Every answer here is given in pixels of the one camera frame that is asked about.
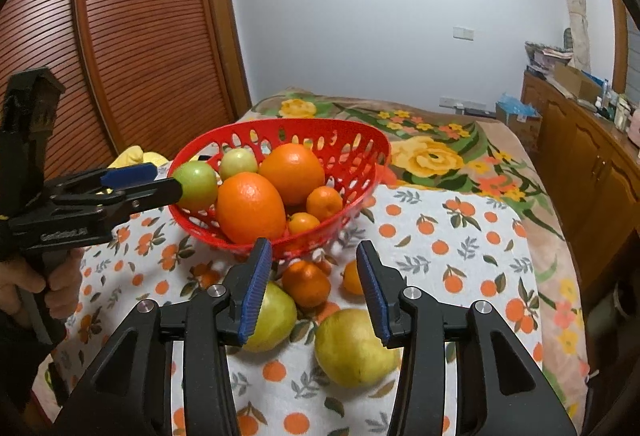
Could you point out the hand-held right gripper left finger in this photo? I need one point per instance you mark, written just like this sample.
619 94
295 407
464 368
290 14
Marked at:
255 296

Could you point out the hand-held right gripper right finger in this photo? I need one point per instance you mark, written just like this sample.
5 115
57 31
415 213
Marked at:
372 296

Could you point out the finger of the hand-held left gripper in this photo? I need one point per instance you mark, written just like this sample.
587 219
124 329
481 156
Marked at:
130 173
150 198

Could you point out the small tangerine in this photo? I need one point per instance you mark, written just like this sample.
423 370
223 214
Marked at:
302 223
325 202
352 277

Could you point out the yellow-green pear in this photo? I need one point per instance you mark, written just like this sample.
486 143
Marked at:
275 316
350 351

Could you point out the small green apple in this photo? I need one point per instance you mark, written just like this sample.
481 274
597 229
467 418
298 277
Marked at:
239 162
200 186

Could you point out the dark reddish tangerine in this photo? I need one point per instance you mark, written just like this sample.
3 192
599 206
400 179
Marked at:
306 284

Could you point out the red plastic basket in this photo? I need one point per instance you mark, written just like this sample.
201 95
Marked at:
200 226

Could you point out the large orange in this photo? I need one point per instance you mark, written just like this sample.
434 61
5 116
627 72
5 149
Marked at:
295 171
250 208

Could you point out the person's left hand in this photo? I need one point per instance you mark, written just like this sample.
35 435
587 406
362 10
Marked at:
62 286

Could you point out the yellow cloth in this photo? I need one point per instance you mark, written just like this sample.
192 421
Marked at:
135 156

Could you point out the white orange-print cloth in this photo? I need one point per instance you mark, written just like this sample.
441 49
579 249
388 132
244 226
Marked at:
410 266

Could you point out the wooden louvred wardrobe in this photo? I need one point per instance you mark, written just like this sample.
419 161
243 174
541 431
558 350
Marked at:
125 41

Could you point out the floral blanket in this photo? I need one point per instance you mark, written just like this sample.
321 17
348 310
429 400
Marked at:
440 156

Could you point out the brown carton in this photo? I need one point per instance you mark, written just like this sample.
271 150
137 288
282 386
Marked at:
520 131

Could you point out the blue plastic bag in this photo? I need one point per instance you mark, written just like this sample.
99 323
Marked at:
515 103

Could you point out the wooden sideboard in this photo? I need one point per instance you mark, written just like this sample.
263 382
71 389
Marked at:
575 151

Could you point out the grey trash bin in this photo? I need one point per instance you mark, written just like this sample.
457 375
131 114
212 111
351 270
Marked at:
622 301

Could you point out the open cardboard box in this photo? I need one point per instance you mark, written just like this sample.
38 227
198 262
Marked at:
575 83

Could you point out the stack of papers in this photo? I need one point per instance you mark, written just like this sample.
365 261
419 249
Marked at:
545 58

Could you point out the pink bottle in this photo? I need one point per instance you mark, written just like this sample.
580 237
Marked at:
635 126

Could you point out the grey window blind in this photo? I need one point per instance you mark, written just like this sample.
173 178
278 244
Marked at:
634 56

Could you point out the white wall switch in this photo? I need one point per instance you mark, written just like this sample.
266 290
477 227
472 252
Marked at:
463 32

